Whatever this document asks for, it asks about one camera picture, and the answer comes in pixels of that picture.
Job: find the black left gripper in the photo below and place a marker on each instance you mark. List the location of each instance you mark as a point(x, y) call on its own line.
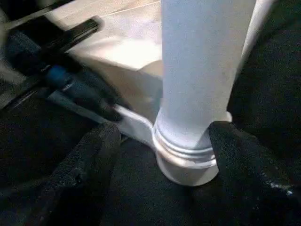
point(28, 51)

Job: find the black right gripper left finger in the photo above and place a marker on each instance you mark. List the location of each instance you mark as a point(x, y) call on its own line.
point(77, 179)

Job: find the white plastic table top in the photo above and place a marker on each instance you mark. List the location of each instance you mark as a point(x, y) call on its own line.
point(124, 47)

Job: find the black work surface mat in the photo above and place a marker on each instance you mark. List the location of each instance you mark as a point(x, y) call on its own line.
point(270, 70)

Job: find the white plastic table leg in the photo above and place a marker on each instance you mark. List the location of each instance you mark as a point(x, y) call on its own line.
point(200, 70)

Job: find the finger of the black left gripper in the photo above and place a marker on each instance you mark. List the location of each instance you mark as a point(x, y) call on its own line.
point(98, 94)

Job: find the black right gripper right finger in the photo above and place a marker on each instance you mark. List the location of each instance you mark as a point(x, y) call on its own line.
point(254, 179)

